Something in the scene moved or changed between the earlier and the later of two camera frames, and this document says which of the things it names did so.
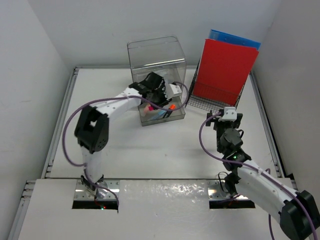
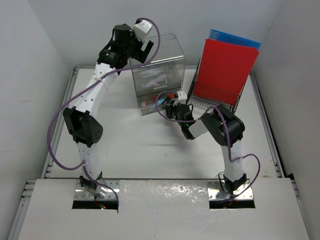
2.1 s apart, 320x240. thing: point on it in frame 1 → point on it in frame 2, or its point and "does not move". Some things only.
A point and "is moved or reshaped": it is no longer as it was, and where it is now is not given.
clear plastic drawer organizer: x=163 y=55 is moved or reshaped
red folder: x=223 y=69 does not move
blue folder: x=222 y=36 does not move
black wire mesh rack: x=213 y=105 does not move
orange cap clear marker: x=146 y=109 → x=144 y=103
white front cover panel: x=148 y=209 does not move
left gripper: x=162 y=90 → x=139 y=54
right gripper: x=214 y=119 → x=170 y=108
